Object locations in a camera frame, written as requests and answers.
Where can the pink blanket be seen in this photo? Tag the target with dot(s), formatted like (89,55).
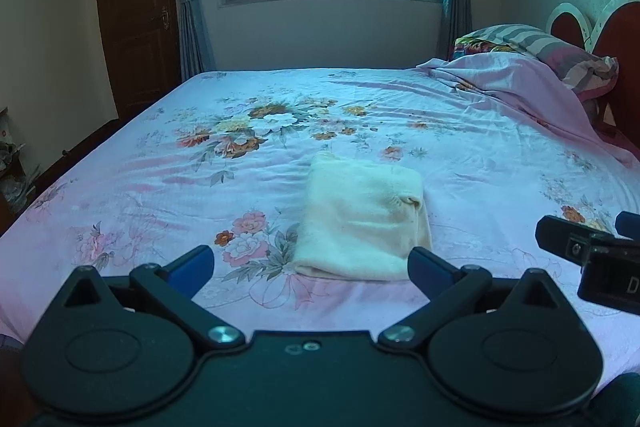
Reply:
(529,87)

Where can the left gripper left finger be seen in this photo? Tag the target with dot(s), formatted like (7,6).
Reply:
(189,273)

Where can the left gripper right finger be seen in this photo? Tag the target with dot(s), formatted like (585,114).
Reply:
(431,274)

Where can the dark wooden door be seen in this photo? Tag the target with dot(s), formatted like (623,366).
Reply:
(141,48)

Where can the cream knit sweater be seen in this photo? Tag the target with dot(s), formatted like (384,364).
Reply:
(360,220)

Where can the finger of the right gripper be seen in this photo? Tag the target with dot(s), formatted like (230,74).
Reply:
(627,224)
(566,239)

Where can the striped floral pillow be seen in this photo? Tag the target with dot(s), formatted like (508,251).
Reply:
(589,76)

